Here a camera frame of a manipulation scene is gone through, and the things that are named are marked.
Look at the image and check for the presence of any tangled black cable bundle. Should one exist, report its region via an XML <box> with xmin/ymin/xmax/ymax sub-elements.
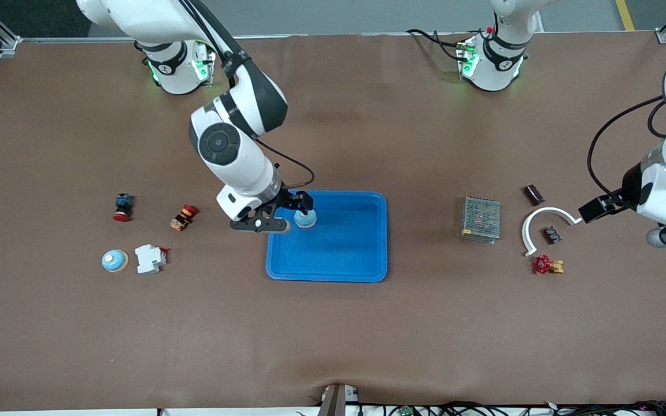
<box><xmin>361</xmin><ymin>400</ymin><xmax>666</xmax><ymax>416</ymax></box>

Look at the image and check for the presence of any white circuit breaker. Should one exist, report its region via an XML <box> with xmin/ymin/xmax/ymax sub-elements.
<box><xmin>134</xmin><ymin>244</ymin><xmax>168</xmax><ymax>274</ymax></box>

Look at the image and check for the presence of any red mushroom push button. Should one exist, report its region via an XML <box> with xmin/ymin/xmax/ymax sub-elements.
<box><xmin>113</xmin><ymin>194</ymin><xmax>135</xmax><ymax>222</ymax></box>

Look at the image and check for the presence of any metal mesh power supply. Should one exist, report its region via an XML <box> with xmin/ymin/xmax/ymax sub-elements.
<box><xmin>461</xmin><ymin>195</ymin><xmax>502</xmax><ymax>244</ymax></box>

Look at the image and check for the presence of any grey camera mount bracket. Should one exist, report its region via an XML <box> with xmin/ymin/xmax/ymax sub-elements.
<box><xmin>317</xmin><ymin>383</ymin><xmax>360</xmax><ymax>416</ymax></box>

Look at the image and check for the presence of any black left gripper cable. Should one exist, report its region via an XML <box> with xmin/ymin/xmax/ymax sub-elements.
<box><xmin>587</xmin><ymin>95</ymin><xmax>666</xmax><ymax>200</ymax></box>

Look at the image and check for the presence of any blue plastic tray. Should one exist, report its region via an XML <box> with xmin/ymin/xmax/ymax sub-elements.
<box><xmin>266</xmin><ymin>190</ymin><xmax>388</xmax><ymax>283</ymax></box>

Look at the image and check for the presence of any brass valve red handwheel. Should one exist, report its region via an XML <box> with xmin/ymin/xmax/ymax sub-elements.
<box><xmin>534</xmin><ymin>254</ymin><xmax>565</xmax><ymax>276</ymax></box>

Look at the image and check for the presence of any brown table cover mat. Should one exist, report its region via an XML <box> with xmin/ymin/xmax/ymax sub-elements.
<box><xmin>0</xmin><ymin>34</ymin><xmax>666</xmax><ymax>412</ymax></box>

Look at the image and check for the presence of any orange and red switch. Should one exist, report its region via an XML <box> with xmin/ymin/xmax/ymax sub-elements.
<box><xmin>170</xmin><ymin>204</ymin><xmax>198</xmax><ymax>232</ymax></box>

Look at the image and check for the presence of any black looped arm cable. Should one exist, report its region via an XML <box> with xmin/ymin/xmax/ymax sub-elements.
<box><xmin>647</xmin><ymin>99</ymin><xmax>666</xmax><ymax>140</ymax></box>

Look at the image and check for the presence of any white semicircular pipe clamp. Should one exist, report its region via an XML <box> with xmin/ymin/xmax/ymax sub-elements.
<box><xmin>521</xmin><ymin>207</ymin><xmax>583</xmax><ymax>257</ymax></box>

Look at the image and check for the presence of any black arm base cable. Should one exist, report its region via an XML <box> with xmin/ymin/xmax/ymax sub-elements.
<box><xmin>406</xmin><ymin>28</ymin><xmax>465</xmax><ymax>62</ymax></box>

